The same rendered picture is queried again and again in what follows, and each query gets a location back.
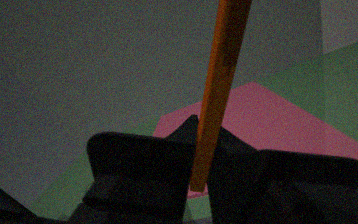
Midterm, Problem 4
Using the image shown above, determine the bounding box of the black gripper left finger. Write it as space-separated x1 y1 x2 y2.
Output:
87 114 199 217

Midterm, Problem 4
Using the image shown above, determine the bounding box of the orange handle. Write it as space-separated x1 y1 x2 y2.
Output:
190 0 253 193

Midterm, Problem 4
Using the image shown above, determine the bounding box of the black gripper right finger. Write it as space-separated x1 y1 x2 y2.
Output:
207 126 358 224

